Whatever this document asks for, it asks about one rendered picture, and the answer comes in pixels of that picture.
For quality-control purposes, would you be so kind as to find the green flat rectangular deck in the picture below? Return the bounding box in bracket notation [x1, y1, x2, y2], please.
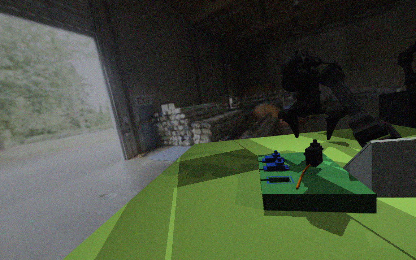
[258, 150, 377, 213]

